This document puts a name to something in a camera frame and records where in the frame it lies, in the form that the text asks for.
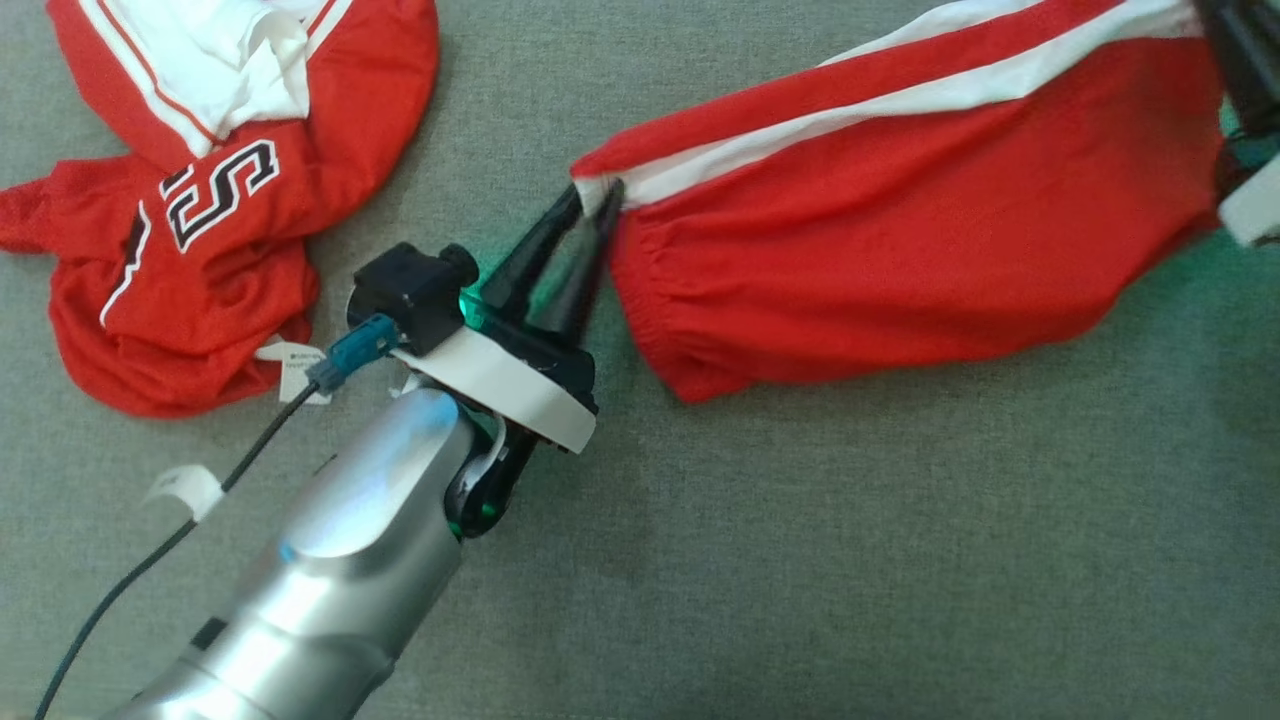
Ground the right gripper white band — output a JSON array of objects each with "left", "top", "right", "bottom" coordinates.
[{"left": 1195, "top": 0, "right": 1280, "bottom": 248}]

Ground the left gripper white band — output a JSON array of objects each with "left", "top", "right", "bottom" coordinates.
[{"left": 390, "top": 177, "right": 627, "bottom": 541}]

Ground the red jersey with white sleeves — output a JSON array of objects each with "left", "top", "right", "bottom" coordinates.
[{"left": 0, "top": 0, "right": 441, "bottom": 419}]

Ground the large grey sofa seat cushion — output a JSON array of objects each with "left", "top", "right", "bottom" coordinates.
[{"left": 0, "top": 0, "right": 1280, "bottom": 720}]

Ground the white paper cable tag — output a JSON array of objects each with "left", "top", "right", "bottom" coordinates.
[{"left": 140, "top": 465, "right": 226, "bottom": 521}]

